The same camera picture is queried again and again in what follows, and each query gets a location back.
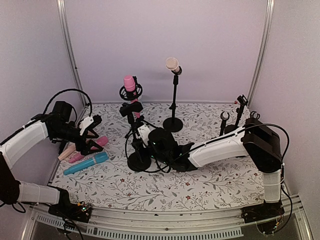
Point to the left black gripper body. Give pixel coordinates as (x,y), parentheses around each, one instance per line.
(80,145)

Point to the beige microphone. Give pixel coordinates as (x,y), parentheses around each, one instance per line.
(172,64)
(67,152)

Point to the short pink microphone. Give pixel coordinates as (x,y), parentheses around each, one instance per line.
(93,147)

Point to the blue microphone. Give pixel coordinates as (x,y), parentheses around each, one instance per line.
(96,159)

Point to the round stand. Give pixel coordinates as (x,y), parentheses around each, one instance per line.
(224,116)
(243,101)
(140,160)
(173,124)
(254,115)

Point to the black microphone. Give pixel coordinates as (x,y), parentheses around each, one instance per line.
(62,146)

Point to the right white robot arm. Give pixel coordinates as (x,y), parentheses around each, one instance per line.
(254,139)

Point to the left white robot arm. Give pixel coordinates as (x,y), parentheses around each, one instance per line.
(56,127)

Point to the tall pink microphone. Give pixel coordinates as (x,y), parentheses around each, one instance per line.
(131,88)

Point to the floral table mat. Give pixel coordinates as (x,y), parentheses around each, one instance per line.
(233,182)

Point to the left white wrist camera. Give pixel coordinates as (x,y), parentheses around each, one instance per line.
(89,123)

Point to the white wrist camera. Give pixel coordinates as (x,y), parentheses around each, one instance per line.
(144,131)
(89,123)

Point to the black tripod shock-mount stand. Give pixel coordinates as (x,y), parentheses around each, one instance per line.
(133,112)

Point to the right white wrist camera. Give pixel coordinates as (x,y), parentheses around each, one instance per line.
(144,131)

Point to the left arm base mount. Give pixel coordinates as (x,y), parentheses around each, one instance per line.
(80,212)

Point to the left aluminium frame post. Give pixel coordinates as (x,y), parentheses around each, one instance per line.
(61,7)

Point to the aluminium frame post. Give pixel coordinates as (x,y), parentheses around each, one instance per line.
(61,7)
(270,4)

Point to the front aluminium rail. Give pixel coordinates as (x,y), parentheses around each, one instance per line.
(217,224)

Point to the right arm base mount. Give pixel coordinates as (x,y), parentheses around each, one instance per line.
(262,211)

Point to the right aluminium frame post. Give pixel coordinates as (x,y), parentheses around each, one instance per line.
(270,4)

